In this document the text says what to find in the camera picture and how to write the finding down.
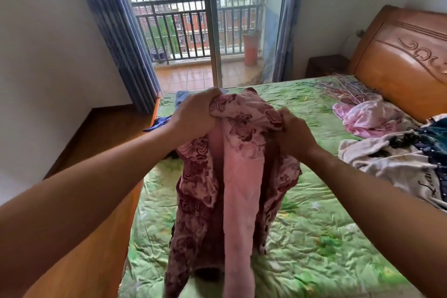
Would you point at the bundle of clothes hangers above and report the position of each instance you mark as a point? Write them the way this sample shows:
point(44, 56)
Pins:
point(345, 91)

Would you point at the wooden bed frame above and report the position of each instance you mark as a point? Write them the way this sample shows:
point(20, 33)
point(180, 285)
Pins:
point(401, 63)

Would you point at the person's right forearm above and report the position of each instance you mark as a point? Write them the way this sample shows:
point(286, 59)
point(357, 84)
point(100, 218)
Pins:
point(384, 217)

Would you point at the red plant pot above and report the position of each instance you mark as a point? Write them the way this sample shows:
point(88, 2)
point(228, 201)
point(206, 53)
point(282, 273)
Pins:
point(251, 50)

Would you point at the blue shirt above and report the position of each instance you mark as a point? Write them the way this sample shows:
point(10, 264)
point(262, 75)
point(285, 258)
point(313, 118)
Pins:
point(157, 124)

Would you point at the pink floral jacket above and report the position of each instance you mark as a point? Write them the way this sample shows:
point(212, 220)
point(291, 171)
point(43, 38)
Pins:
point(241, 186)

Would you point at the person's right hand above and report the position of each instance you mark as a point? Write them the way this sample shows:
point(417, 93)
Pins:
point(297, 140)

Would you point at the person's left hand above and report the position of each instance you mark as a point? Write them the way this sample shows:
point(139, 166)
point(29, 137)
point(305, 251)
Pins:
point(192, 116)

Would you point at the metal balcony railing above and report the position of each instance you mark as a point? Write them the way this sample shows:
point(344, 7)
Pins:
point(188, 2)

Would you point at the blue curtain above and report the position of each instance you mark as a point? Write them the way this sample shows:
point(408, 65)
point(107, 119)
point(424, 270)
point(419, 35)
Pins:
point(115, 29)
point(290, 11)

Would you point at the green potted plant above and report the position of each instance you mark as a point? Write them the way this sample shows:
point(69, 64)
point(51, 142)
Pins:
point(164, 43)

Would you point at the dark wooden nightstand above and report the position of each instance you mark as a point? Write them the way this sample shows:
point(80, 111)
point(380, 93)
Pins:
point(326, 65)

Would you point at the pink cloth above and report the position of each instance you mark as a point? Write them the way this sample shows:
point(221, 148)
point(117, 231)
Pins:
point(373, 119)

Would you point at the person's left forearm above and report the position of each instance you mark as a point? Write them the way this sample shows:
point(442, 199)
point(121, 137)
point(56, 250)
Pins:
point(87, 196)

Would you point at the green floral bedsheet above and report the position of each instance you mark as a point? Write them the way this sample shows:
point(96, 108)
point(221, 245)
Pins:
point(314, 221)

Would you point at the sliding glass balcony door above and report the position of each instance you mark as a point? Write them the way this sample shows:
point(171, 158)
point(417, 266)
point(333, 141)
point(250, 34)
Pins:
point(211, 29)

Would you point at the teal plush blanket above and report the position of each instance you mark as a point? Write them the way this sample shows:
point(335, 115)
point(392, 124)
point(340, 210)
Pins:
point(436, 137)

